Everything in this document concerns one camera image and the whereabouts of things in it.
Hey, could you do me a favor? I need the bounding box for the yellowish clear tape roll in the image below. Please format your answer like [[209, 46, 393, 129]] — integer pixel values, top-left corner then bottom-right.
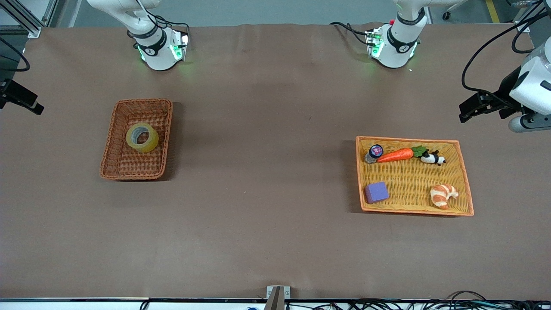
[[126, 122, 159, 153]]

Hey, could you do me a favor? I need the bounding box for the orange yellow wicker basket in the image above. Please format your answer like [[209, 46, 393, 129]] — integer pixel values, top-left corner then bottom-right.
[[356, 136, 474, 216]]

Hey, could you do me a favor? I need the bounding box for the brown wicker basket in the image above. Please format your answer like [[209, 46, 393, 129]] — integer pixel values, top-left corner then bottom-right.
[[99, 98, 173, 181]]

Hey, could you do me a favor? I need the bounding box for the black white toy panda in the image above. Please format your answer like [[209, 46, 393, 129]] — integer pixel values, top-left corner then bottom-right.
[[420, 150, 446, 166]]

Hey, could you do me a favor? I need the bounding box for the orange toy carrot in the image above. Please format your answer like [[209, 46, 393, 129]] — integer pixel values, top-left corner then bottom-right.
[[377, 146, 429, 163]]

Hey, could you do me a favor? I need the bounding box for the toy croissant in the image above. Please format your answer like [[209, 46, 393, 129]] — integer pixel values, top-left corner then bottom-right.
[[430, 184, 459, 210]]

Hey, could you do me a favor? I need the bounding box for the office chair caster leg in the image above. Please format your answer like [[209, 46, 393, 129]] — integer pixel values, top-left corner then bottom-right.
[[443, 0, 470, 21]]

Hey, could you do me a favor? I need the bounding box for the small dark-capped bottle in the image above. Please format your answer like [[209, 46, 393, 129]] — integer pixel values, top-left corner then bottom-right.
[[365, 144, 384, 164]]

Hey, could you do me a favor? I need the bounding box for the purple foam block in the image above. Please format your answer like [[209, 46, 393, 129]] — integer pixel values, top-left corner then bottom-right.
[[365, 181, 390, 204]]

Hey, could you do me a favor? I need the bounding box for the brown table cover cloth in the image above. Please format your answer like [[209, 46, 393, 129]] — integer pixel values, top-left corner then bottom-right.
[[0, 22, 551, 301]]

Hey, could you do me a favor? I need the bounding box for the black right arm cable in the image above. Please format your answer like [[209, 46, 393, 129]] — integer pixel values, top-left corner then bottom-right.
[[0, 38, 31, 72]]

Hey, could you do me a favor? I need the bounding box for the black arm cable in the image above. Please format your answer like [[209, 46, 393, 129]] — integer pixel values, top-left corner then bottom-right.
[[0, 38, 31, 72], [461, 4, 543, 108]]

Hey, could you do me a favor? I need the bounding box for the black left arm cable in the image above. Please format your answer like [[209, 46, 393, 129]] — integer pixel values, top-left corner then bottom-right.
[[461, 4, 543, 108]]

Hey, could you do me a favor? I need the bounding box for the black left base cable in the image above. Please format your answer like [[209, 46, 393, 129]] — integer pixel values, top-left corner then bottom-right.
[[329, 21, 371, 47]]

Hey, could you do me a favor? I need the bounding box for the black base cable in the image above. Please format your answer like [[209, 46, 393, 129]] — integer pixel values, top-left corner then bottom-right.
[[131, 0, 190, 37], [329, 21, 371, 47]]

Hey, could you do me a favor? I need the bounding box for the black right base cable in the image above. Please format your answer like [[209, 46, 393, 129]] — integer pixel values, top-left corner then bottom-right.
[[131, 0, 190, 37]]

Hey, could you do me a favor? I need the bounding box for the black cable bundle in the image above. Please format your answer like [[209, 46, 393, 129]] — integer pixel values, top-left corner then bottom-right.
[[284, 291, 551, 310]]

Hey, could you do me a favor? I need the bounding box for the grey metal bracket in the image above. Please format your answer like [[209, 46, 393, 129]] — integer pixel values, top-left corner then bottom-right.
[[266, 285, 291, 310]]

